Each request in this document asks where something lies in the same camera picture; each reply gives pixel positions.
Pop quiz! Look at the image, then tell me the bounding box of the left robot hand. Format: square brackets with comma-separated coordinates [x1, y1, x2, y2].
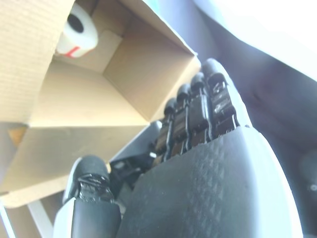
[53, 58, 306, 238]

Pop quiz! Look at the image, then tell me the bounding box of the cardboard box with flaps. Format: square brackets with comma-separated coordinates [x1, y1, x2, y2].
[0, 0, 202, 238]

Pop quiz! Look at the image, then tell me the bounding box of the pink strawberry toy cake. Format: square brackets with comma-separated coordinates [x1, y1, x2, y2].
[54, 2, 99, 59]

